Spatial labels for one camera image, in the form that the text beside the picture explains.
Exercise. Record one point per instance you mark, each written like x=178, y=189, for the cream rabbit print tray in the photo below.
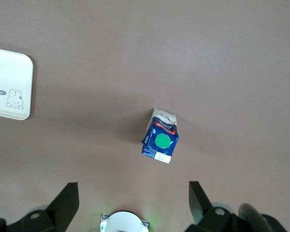
x=7, y=77

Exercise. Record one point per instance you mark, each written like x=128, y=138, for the blue milk carton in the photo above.
x=162, y=140

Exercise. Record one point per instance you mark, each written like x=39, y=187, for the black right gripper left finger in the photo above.
x=58, y=212

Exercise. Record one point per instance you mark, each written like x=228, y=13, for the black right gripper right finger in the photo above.
x=203, y=212

